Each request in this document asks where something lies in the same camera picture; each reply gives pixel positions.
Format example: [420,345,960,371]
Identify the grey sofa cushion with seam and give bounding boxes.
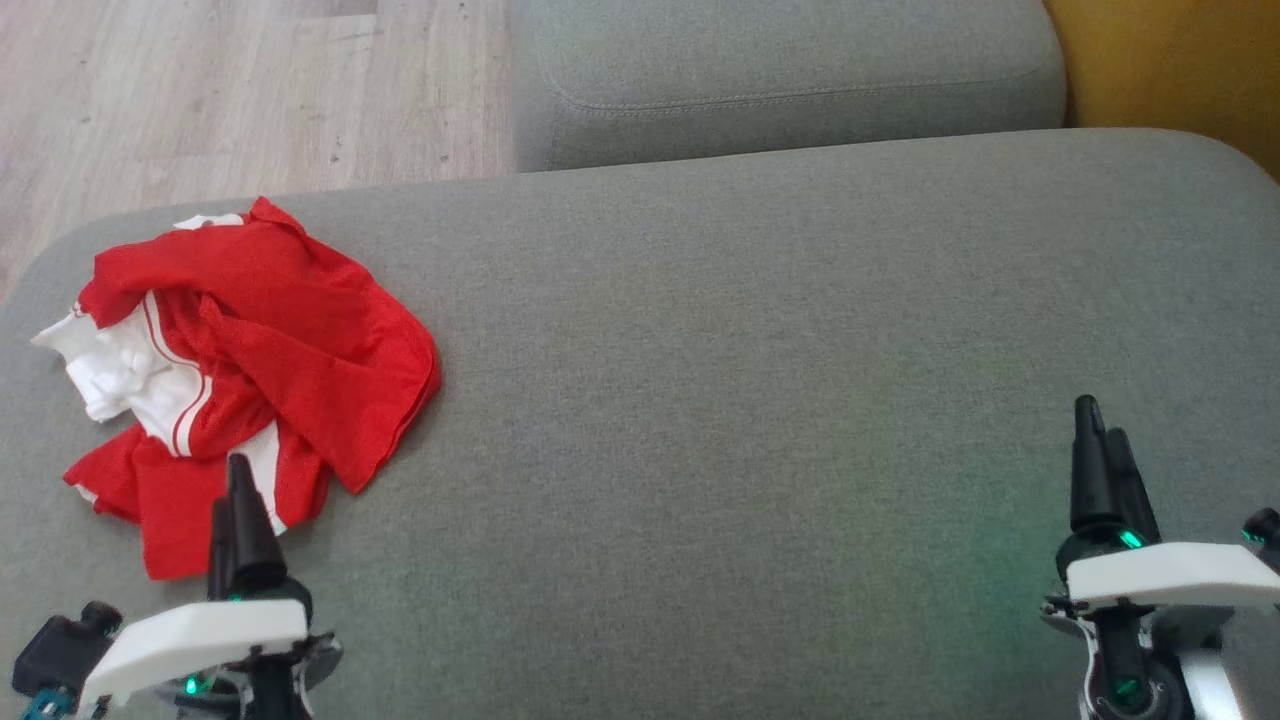
[510,0,1068,174]

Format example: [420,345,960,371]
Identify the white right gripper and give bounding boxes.
[1044,394,1280,617]

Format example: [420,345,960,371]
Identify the red Bulls 23 jersey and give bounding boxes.
[30,195,443,496]

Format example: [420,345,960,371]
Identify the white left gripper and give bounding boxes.
[79,453,314,707]

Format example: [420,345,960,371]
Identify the red shorts with white stripe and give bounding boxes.
[63,420,336,582]

